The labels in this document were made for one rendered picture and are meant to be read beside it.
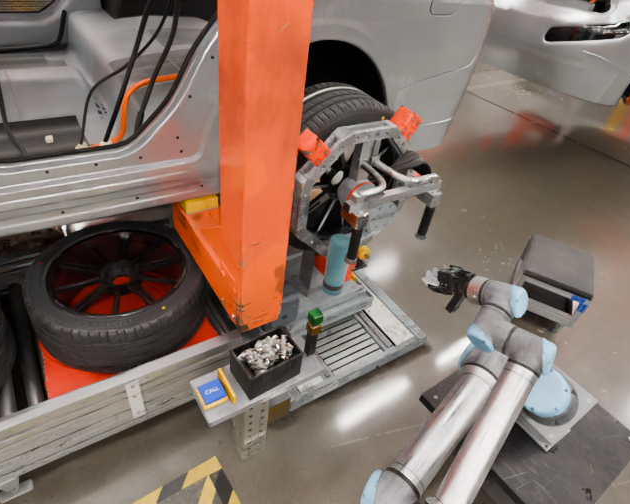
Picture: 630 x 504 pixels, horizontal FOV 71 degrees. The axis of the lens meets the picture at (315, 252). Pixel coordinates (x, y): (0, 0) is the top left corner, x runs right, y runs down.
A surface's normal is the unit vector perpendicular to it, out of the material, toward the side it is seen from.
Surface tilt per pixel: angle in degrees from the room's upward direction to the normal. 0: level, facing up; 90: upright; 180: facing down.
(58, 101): 55
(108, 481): 0
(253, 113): 90
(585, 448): 0
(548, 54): 91
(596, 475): 0
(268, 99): 90
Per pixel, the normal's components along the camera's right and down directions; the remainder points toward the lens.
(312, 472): 0.12, -0.77
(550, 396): -0.43, -0.33
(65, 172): 0.53, 0.59
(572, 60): -0.47, 0.52
